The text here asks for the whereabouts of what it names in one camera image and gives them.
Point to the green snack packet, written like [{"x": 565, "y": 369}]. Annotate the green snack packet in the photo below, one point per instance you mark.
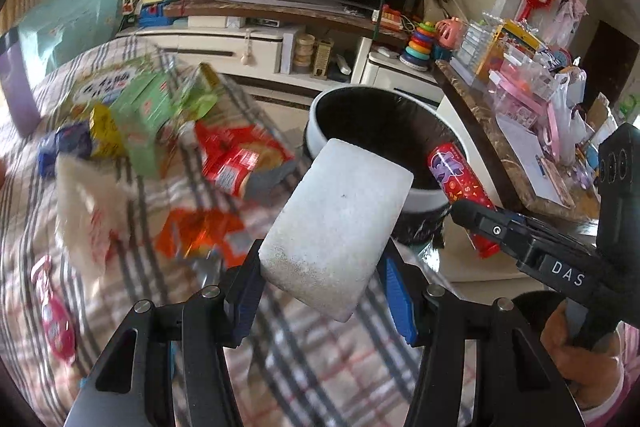
[{"x": 197, "y": 94}]

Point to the white foam block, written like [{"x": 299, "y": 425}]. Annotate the white foam block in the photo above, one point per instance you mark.
[{"x": 335, "y": 227}]

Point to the brown cardboard box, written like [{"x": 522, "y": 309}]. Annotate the brown cardboard box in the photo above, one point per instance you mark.
[{"x": 435, "y": 7}]

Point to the small white crumpled paper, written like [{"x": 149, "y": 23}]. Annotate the small white crumpled paper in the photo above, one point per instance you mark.
[{"x": 187, "y": 133}]

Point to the wooden abacus toy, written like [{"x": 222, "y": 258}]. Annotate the wooden abacus toy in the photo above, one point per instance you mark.
[{"x": 323, "y": 57}]

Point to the brown marble side counter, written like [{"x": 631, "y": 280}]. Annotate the brown marble side counter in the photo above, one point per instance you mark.
[{"x": 480, "y": 127}]

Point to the person's right forearm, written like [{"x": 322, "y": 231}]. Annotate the person's right forearm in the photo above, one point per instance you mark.
[{"x": 630, "y": 387}]

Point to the blue snack packet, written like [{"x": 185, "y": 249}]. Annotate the blue snack packet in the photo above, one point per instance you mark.
[{"x": 60, "y": 149}]

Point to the flat green picture box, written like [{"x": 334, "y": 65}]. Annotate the flat green picture box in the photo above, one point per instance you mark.
[{"x": 102, "y": 87}]

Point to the stack of round wooden boxes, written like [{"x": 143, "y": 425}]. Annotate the stack of round wooden boxes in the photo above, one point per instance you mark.
[{"x": 303, "y": 52}]

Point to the red snack packet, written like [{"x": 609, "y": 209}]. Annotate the red snack packet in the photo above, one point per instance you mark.
[{"x": 235, "y": 157}]

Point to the clear plastic organiser box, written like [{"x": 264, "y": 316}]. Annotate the clear plastic organiser box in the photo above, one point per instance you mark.
[{"x": 472, "y": 44}]

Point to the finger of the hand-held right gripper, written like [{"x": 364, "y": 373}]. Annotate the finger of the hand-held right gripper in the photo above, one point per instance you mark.
[{"x": 492, "y": 229}]

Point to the purple thermos bottle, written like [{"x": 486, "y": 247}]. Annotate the purple thermos bottle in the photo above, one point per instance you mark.
[{"x": 17, "y": 87}]

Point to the white paper notebook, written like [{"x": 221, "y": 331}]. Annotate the white paper notebook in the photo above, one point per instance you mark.
[{"x": 530, "y": 157}]

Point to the green carton box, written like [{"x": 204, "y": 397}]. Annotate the green carton box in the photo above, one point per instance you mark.
[{"x": 147, "y": 127}]

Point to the red snack can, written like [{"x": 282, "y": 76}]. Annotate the red snack can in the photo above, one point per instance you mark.
[{"x": 450, "y": 172}]

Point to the yellow snack packet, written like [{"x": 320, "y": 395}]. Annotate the yellow snack packet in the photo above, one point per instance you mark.
[{"x": 105, "y": 132}]

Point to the pink packet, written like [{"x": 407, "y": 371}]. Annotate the pink packet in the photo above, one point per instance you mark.
[{"x": 55, "y": 317}]

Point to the white remote control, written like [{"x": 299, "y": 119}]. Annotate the white remote control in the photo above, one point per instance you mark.
[{"x": 343, "y": 64}]

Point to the orange wrapper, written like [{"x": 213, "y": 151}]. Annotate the orange wrapper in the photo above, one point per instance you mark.
[{"x": 200, "y": 232}]

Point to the red toy telephone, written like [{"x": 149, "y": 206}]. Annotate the red toy telephone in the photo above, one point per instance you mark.
[{"x": 395, "y": 18}]

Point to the pink plastic toy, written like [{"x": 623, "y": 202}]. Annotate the pink plastic toy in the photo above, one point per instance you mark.
[{"x": 450, "y": 37}]

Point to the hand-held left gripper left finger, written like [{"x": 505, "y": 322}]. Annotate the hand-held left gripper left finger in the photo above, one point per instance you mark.
[{"x": 245, "y": 312}]

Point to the white plastic bag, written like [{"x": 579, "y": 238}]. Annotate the white plastic bag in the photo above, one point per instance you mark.
[{"x": 92, "y": 212}]

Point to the pink hair accessory box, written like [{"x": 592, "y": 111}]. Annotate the pink hair accessory box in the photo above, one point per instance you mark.
[{"x": 522, "y": 87}]

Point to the light blue cloth cover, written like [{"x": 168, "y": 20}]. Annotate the light blue cloth cover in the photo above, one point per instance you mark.
[{"x": 75, "y": 22}]

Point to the cream television cabinet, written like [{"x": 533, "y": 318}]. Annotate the cream television cabinet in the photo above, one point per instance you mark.
[{"x": 215, "y": 47}]

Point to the white bin with black liner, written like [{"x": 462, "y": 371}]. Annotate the white bin with black liner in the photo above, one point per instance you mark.
[{"x": 425, "y": 199}]

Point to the person's right hand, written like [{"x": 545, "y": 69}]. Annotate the person's right hand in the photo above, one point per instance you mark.
[{"x": 590, "y": 372}]

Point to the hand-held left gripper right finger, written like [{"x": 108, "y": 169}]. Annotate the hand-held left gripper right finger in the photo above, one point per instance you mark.
[{"x": 402, "y": 307}]

